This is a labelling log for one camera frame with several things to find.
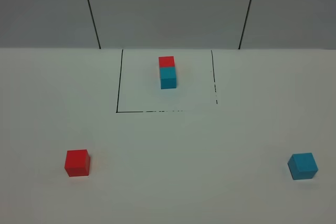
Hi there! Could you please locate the red template block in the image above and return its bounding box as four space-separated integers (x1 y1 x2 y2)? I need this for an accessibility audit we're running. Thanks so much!
159 56 175 68

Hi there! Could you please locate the blue template block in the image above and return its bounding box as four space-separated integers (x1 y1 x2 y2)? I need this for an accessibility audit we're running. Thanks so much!
160 67 177 89

